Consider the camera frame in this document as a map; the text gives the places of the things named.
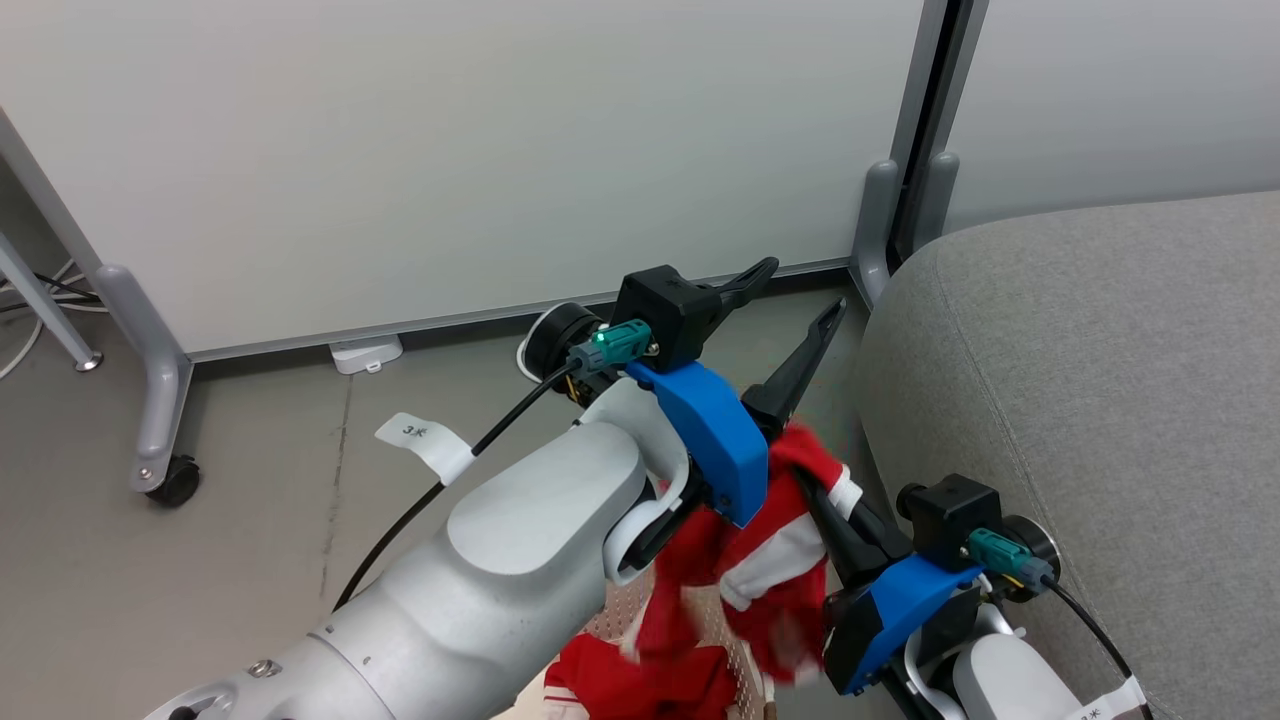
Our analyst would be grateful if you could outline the right blue gripper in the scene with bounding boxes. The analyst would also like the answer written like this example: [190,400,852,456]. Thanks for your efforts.
[796,470,988,697]

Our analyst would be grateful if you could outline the red and white garment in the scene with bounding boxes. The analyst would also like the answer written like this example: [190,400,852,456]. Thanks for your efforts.
[543,423,863,720]

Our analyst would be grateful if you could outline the wide white partition panel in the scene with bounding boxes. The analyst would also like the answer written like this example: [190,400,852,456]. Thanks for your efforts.
[0,0,951,366]

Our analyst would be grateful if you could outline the left black gripper motor cap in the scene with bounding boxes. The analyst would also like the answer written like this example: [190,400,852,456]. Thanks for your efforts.
[517,301,603,383]

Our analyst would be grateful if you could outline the narrow white partition panel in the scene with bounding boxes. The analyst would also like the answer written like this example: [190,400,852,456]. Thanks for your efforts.
[940,0,1280,237]

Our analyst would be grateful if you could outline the white floor cables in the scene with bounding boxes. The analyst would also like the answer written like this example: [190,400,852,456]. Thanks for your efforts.
[0,258,109,383]

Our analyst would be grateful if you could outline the grey fabric sofa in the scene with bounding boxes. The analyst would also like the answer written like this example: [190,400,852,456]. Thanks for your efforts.
[850,190,1280,720]

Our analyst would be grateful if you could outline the small white box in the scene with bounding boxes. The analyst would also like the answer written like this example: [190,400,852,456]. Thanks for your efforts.
[329,335,405,377]

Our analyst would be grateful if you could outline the black gripper motor cap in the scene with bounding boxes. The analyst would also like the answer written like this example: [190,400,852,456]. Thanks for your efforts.
[1000,514,1063,603]
[517,301,603,383]

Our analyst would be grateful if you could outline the white cable label tag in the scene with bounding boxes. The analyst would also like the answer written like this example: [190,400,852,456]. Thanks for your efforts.
[1064,675,1151,720]
[375,411,474,487]

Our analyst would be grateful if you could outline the cream perforated laundry basket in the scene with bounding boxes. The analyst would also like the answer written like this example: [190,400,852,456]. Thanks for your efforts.
[490,575,783,720]

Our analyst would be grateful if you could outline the black caster wheel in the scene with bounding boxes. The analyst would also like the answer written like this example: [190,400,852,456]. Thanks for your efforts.
[145,455,202,509]

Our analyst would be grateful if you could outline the black floor cables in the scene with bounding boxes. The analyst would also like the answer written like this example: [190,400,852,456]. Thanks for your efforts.
[0,273,103,313]

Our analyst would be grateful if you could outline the left blue gripper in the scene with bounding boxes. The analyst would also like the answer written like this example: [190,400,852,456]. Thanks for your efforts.
[625,257,848,569]

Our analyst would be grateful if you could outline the grey partition foot with caster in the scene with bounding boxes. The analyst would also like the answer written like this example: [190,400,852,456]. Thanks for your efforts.
[96,264,197,496]

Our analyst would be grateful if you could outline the grey metal table leg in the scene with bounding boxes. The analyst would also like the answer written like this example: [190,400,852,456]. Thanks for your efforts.
[0,231,105,374]

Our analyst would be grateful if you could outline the right black gripper motor cap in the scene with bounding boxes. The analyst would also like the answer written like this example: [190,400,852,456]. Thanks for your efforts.
[1000,514,1063,603]

